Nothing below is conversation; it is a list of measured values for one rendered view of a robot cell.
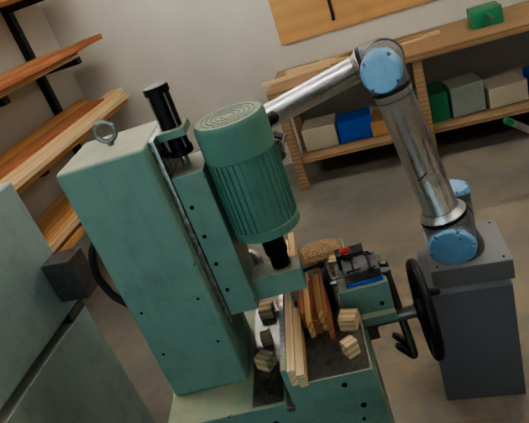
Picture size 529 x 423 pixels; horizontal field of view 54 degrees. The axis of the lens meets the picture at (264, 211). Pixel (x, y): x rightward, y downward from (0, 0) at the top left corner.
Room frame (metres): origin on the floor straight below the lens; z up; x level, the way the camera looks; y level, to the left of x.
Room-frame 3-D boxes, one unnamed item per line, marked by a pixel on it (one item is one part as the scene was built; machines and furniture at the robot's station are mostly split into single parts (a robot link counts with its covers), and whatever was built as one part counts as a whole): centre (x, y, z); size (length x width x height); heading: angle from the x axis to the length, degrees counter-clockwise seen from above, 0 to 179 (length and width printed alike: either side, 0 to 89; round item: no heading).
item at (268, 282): (1.20, 0.02, 1.03); 0.14 x 0.07 x 0.09; 80
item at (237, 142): (1.20, 0.01, 1.35); 0.18 x 0.18 x 0.31
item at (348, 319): (1.07, -0.11, 0.92); 0.05 x 0.05 x 0.04; 62
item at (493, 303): (1.59, -0.63, 0.27); 0.30 x 0.30 x 0.55; 72
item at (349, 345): (0.98, -0.08, 0.92); 0.03 x 0.03 x 0.04; 19
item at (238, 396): (1.22, 0.13, 0.76); 0.57 x 0.45 x 0.09; 80
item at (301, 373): (1.25, 0.00, 0.92); 0.67 x 0.02 x 0.04; 170
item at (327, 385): (1.21, -0.11, 0.87); 0.61 x 0.30 x 0.06; 170
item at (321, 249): (1.46, -0.13, 0.92); 0.14 x 0.09 x 0.04; 80
